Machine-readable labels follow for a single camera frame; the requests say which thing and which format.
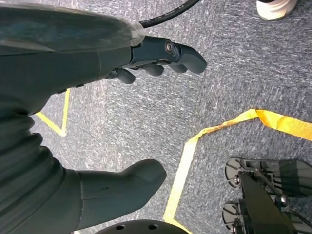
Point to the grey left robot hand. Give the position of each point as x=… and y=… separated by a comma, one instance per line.
x=60, y=58

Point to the person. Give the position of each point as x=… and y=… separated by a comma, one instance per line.
x=275, y=9

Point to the black round robot body plate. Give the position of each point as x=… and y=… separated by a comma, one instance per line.
x=141, y=227

